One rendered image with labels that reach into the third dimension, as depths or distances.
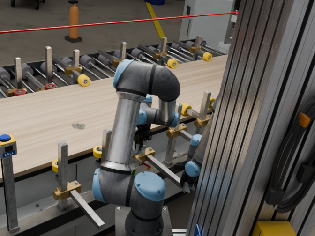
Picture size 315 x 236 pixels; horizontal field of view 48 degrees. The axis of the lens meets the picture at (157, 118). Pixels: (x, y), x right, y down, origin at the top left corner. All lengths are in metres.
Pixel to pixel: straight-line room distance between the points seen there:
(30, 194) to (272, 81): 1.63
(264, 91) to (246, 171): 0.20
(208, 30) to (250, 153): 5.59
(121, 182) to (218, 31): 5.31
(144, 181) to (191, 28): 5.11
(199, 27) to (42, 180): 4.69
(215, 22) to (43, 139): 4.67
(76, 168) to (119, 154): 0.89
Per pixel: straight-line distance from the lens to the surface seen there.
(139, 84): 1.31
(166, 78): 1.31
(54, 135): 2.19
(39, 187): 2.12
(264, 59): 0.77
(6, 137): 1.59
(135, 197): 1.29
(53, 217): 1.96
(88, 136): 2.18
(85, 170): 2.22
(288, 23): 0.71
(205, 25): 6.30
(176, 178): 1.99
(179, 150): 2.65
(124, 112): 1.31
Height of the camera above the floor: 2.09
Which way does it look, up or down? 29 degrees down
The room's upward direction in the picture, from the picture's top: 8 degrees clockwise
